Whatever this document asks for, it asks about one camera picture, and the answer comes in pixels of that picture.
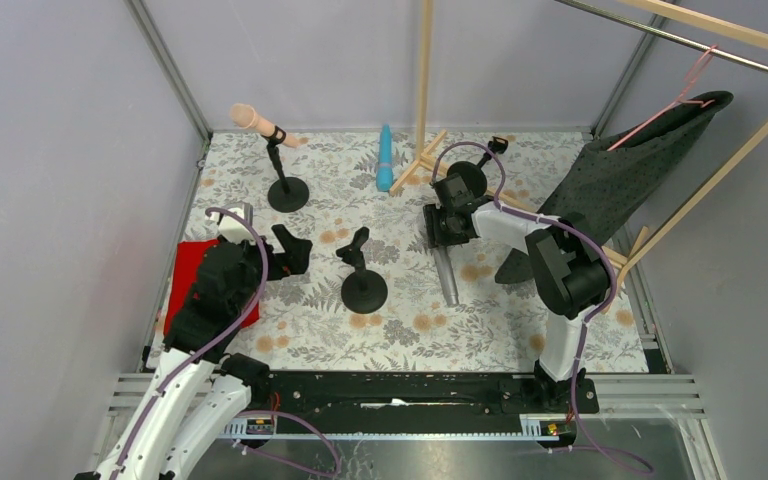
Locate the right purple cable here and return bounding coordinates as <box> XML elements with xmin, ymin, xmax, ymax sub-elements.
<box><xmin>430</xmin><ymin>140</ymin><xmax>657</xmax><ymax>478</ymax></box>

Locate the floral table mat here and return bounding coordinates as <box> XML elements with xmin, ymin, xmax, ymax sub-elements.
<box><xmin>146</xmin><ymin>131</ymin><xmax>647</xmax><ymax>372</ymax></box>

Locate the wooden clothes rack frame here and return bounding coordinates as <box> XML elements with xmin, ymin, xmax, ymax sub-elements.
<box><xmin>390</xmin><ymin>0</ymin><xmax>768</xmax><ymax>313</ymax></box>

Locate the beige microphone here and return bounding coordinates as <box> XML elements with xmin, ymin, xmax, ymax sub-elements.
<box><xmin>229</xmin><ymin>103</ymin><xmax>301</xmax><ymax>148</ymax></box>

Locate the blue microphone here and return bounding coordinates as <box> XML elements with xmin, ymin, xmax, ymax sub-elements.
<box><xmin>376</xmin><ymin>124</ymin><xmax>394</xmax><ymax>192</ymax></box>

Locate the purple cable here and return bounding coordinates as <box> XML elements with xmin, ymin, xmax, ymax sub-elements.
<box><xmin>430</xmin><ymin>140</ymin><xmax>657</xmax><ymax>478</ymax></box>
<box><xmin>106</xmin><ymin>207</ymin><xmax>342</xmax><ymax>480</ymax></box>

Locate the black mic stand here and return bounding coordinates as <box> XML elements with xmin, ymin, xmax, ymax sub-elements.
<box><xmin>335</xmin><ymin>227</ymin><xmax>388</xmax><ymax>314</ymax></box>
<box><xmin>265</xmin><ymin>125</ymin><xmax>311</xmax><ymax>214</ymax></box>
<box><xmin>447</xmin><ymin>136</ymin><xmax>509</xmax><ymax>197</ymax></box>

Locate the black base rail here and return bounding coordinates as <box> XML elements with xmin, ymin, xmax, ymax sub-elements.
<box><xmin>249</xmin><ymin>370</ymin><xmax>600</xmax><ymax>436</ymax></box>

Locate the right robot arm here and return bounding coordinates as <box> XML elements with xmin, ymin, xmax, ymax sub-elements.
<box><xmin>423</xmin><ymin>174</ymin><xmax>616</xmax><ymax>413</ymax></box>

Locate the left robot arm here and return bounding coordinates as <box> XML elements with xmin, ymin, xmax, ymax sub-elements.
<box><xmin>78</xmin><ymin>203</ymin><xmax>313</xmax><ymax>479</ymax></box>

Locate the pink wire hanger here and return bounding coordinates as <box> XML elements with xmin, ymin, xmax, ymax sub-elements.
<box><xmin>607</xmin><ymin>44</ymin><xmax>718</xmax><ymax>152</ymax></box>

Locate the grey microphone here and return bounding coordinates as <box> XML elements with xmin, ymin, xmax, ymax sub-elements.
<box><xmin>432</xmin><ymin>247</ymin><xmax>459</xmax><ymax>307</ymax></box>

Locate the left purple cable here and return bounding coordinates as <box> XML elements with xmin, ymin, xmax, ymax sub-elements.
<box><xmin>106</xmin><ymin>207</ymin><xmax>342</xmax><ymax>480</ymax></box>

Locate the red folded shirt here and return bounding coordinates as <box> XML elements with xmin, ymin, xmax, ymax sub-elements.
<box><xmin>164</xmin><ymin>239</ymin><xmax>262</xmax><ymax>343</ymax></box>

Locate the dark dotted hanging cloth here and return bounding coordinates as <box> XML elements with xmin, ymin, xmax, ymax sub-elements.
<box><xmin>493</xmin><ymin>90</ymin><xmax>735</xmax><ymax>285</ymax></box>

